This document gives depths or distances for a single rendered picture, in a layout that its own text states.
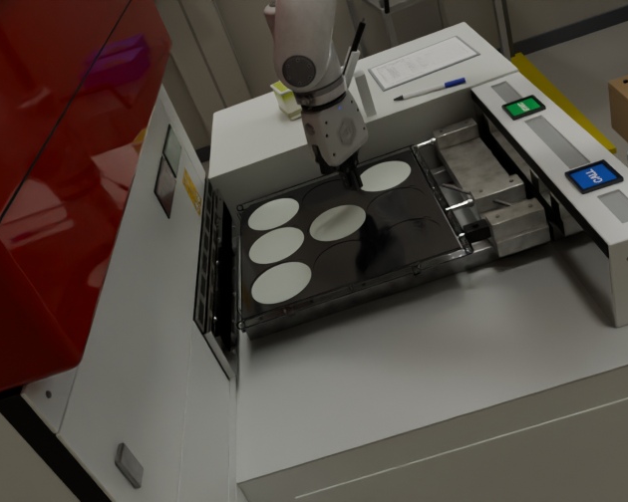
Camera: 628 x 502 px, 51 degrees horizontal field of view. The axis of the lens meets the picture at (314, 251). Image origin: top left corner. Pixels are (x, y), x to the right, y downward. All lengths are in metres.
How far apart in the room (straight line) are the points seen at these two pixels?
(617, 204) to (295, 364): 0.50
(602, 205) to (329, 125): 0.42
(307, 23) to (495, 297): 0.47
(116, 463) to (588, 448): 0.63
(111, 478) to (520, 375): 0.53
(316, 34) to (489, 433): 0.57
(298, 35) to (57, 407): 0.58
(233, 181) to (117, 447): 0.78
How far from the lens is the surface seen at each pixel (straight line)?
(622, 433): 0.99
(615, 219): 0.89
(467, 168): 1.21
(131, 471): 0.63
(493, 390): 0.89
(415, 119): 1.30
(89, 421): 0.59
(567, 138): 1.07
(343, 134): 1.07
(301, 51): 0.93
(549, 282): 1.02
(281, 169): 1.30
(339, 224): 1.12
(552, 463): 0.99
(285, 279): 1.04
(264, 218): 1.22
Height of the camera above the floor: 1.49
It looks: 33 degrees down
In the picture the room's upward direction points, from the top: 22 degrees counter-clockwise
